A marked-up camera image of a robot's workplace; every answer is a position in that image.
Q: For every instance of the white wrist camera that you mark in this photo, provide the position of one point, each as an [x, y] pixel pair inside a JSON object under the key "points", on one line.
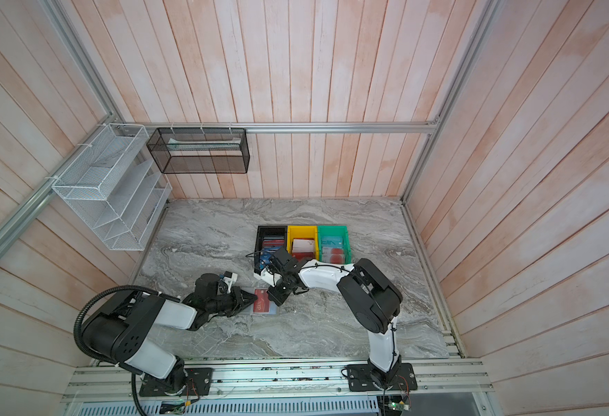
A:
{"points": [[227, 281], [269, 276]]}

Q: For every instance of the black mesh basket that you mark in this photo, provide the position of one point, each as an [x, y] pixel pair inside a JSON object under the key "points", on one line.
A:
{"points": [[200, 150]]}

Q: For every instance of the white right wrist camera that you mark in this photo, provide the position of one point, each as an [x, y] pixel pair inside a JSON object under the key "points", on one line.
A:
{"points": [[269, 276]]}

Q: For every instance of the aluminium rail left wall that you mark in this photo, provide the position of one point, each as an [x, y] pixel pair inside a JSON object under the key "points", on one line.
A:
{"points": [[23, 216]]}

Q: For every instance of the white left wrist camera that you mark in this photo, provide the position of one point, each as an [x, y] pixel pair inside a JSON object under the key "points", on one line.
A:
{"points": [[227, 281]]}

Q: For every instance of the black plastic bin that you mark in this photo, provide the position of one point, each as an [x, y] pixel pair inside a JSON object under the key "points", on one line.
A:
{"points": [[269, 239]]}

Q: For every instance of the grey card holder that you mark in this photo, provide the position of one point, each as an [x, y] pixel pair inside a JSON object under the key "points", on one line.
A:
{"points": [[263, 305]]}

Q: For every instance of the aluminium corner post right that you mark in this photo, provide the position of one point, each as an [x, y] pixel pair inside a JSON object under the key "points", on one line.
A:
{"points": [[471, 44]]}

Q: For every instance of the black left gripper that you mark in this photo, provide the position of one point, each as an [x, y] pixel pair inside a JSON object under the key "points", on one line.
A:
{"points": [[239, 303]]}

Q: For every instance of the horizontal aluminium rail back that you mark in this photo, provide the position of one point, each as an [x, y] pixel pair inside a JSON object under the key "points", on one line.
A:
{"points": [[310, 127]]}

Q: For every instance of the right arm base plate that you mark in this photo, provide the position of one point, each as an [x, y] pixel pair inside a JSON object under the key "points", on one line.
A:
{"points": [[367, 377]]}

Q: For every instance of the aluminium corner post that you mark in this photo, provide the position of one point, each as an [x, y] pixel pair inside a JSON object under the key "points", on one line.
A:
{"points": [[62, 24], [471, 44]]}

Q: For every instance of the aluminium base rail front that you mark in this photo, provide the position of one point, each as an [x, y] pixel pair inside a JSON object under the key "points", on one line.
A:
{"points": [[240, 379]]}

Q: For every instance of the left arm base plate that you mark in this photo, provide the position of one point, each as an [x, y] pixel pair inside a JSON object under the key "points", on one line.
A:
{"points": [[183, 381]]}

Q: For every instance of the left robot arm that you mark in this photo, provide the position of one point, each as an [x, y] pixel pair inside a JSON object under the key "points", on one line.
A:
{"points": [[114, 325]]}

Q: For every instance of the aluminium corner post left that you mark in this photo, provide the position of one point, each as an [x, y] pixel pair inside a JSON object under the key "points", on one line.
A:
{"points": [[62, 24]]}

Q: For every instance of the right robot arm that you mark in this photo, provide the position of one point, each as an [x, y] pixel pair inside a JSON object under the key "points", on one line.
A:
{"points": [[371, 297]]}

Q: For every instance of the yellow plastic bin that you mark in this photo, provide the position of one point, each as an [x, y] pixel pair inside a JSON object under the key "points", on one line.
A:
{"points": [[302, 241]]}

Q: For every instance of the green plastic bin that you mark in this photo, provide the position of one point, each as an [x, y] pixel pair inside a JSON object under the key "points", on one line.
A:
{"points": [[334, 244]]}

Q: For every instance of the white wire mesh rack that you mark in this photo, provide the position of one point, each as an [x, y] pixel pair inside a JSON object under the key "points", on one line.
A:
{"points": [[114, 188]]}

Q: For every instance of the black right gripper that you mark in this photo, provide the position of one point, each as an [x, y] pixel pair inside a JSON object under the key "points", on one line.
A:
{"points": [[273, 293]]}

